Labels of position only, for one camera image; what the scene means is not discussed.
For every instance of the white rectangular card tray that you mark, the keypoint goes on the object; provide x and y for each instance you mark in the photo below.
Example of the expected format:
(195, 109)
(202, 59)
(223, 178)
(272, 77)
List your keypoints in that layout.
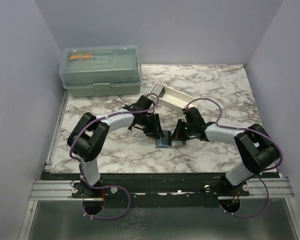
(170, 98)

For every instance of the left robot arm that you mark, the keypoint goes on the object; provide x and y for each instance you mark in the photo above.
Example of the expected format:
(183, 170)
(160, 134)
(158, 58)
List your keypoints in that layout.
(89, 135)

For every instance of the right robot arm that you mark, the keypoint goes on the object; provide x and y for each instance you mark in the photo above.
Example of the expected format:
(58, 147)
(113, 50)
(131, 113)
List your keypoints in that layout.
(255, 147)

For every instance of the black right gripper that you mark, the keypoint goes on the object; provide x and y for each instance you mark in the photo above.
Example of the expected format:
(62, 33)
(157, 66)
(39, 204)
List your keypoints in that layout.
(177, 135)

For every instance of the aluminium rail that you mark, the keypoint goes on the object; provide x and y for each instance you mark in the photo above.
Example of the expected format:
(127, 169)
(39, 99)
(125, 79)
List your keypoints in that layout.
(51, 190)

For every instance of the beige card holder wallet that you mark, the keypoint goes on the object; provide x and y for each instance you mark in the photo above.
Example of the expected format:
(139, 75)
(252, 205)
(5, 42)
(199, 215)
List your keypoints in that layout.
(167, 143)

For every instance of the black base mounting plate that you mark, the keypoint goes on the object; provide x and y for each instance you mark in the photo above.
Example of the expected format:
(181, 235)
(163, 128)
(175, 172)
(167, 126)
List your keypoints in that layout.
(168, 190)

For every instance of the orange item inside box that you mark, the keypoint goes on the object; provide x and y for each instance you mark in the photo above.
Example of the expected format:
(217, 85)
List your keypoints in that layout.
(80, 57)

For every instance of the green plastic storage box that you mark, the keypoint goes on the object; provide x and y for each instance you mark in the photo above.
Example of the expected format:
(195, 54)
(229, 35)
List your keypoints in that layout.
(112, 71)

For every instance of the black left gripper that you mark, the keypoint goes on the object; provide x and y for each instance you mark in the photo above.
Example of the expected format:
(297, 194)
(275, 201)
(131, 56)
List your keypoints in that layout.
(155, 130)

